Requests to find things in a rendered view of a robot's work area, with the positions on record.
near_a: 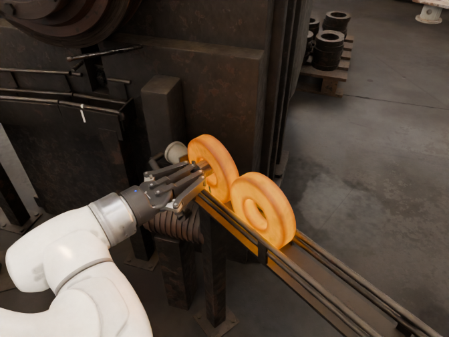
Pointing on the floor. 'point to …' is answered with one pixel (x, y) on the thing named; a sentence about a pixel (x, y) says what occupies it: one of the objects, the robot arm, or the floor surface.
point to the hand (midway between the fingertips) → (212, 164)
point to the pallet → (327, 54)
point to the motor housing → (178, 253)
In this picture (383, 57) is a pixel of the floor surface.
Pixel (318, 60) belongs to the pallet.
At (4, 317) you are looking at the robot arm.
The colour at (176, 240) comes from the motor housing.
